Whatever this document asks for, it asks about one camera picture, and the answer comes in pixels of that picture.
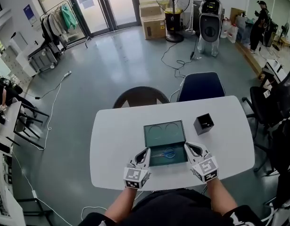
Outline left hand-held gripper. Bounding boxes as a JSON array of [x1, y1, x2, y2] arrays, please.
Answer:
[[123, 147, 152, 189]]

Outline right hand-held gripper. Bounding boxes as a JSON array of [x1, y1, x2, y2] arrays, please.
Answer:
[[184, 142, 219, 184]]

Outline blue-handled scissors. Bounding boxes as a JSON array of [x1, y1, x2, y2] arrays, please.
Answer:
[[151, 147, 177, 159]]

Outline dark green box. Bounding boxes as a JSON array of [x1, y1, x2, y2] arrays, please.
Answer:
[[143, 120, 189, 168]]

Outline person's left forearm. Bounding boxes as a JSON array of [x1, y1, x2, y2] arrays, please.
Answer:
[[104, 186, 139, 223]]

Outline person's right forearm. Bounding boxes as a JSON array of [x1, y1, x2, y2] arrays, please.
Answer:
[[205, 179, 239, 218]]

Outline large cardboard box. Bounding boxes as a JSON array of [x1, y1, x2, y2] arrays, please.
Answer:
[[140, 16, 167, 40]]

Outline small cardboard box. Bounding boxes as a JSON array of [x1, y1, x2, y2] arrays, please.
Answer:
[[139, 2, 166, 18]]

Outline black square pen holder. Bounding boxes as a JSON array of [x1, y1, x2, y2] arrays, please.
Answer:
[[193, 113, 215, 136]]

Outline person's black shirt torso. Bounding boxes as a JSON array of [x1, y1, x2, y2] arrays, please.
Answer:
[[78, 188, 265, 226]]

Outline black round-back chair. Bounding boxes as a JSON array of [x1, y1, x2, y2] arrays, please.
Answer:
[[112, 86, 170, 109]]

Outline navy blue chair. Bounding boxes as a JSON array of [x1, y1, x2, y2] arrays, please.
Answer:
[[176, 72, 226, 103]]

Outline black mesh office chair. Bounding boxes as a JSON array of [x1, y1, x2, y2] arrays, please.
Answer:
[[241, 68, 290, 138]]

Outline tall black office chair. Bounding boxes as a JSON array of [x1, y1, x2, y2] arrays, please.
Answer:
[[253, 116, 290, 178]]

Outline white pod with black opening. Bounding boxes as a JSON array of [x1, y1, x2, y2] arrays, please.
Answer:
[[199, 14, 223, 45]]

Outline clear water jug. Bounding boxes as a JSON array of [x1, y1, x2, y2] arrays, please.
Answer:
[[221, 17, 232, 39], [227, 24, 239, 44]]

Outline black standing fan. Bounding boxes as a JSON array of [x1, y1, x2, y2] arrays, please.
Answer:
[[154, 0, 191, 43]]

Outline white desk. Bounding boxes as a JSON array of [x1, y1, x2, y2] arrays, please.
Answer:
[[0, 101, 23, 141]]

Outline glass entrance door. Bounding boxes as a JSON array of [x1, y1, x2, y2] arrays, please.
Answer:
[[64, 0, 141, 36]]

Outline clothes rack with garments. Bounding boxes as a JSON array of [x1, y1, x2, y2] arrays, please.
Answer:
[[40, 0, 78, 56]]

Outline white power strip with cable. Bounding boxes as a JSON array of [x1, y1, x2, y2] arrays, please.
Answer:
[[37, 71, 73, 151]]

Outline black frame chair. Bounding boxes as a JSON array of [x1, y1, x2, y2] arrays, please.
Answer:
[[14, 102, 50, 149]]

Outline blue wall poster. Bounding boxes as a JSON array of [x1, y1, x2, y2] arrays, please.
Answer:
[[23, 4, 38, 26]]

